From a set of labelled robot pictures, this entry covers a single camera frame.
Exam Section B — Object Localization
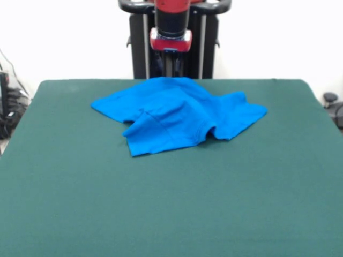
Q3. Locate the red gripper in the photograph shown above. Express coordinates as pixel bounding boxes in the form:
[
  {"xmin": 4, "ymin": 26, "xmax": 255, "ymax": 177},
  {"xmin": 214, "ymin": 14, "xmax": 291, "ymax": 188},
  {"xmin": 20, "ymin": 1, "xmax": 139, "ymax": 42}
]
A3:
[{"xmin": 149, "ymin": 27, "xmax": 194, "ymax": 74}]

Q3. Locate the grey wall cable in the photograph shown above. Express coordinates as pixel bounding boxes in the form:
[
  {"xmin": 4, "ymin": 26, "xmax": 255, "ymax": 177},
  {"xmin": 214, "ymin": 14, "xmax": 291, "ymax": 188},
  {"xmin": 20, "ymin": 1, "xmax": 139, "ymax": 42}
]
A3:
[{"xmin": 0, "ymin": 48, "xmax": 30, "ymax": 97}]

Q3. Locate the grey chair base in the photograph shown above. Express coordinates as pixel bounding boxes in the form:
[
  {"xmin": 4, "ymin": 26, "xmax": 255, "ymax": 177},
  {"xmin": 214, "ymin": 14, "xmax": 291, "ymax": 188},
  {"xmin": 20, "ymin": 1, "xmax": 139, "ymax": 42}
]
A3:
[{"xmin": 323, "ymin": 92, "xmax": 343, "ymax": 126}]

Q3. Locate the blue laundry garment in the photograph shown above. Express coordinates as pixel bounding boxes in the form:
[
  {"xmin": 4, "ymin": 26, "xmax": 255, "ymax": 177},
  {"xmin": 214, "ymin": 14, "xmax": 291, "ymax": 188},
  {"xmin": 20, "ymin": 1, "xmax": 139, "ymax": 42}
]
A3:
[{"xmin": 90, "ymin": 77, "xmax": 269, "ymax": 158}]

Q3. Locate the black equipment pile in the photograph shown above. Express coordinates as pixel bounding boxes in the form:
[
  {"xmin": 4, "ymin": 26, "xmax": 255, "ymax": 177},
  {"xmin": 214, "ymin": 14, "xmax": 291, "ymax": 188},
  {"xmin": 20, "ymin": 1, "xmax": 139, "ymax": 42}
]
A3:
[{"xmin": 0, "ymin": 71, "xmax": 32, "ymax": 140}]

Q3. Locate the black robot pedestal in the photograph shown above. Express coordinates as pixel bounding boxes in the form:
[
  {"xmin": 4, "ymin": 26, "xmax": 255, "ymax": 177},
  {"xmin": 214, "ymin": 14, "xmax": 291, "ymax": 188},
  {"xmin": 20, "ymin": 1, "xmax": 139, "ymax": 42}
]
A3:
[{"xmin": 117, "ymin": 0, "xmax": 232, "ymax": 80}]

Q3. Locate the dark green table cloth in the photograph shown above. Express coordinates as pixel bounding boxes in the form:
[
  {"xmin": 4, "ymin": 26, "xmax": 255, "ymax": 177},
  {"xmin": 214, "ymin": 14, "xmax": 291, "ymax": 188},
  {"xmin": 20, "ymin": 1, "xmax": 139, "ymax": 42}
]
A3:
[{"xmin": 0, "ymin": 78, "xmax": 343, "ymax": 257}]

